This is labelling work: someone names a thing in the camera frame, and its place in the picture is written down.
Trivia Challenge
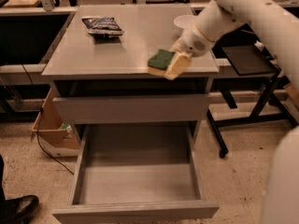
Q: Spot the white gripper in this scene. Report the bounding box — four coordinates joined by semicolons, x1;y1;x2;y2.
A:
164;23;215;80

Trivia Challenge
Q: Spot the green and yellow sponge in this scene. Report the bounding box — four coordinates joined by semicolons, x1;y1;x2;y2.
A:
148;49;174;76

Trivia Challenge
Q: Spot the grey drawer cabinet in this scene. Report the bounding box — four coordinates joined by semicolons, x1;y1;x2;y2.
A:
43;5;218;129

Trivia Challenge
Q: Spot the open grey drawer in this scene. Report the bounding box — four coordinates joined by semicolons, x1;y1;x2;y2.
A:
52;122;219;224

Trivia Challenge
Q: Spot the white bowl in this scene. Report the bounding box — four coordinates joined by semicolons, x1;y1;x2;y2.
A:
174;15;195;29

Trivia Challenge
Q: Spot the black tray stand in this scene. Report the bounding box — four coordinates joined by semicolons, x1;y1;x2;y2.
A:
206;45;298;159

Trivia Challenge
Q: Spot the dark snack bag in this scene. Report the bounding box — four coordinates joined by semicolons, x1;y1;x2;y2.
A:
81;17;124;35

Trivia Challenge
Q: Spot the cardboard box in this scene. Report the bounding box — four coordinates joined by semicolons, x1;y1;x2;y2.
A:
32;91;79;157

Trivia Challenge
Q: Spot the black shoe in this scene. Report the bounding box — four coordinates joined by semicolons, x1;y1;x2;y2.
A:
0;195;39;224

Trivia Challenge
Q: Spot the black cable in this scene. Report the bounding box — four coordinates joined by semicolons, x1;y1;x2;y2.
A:
21;63;75;175

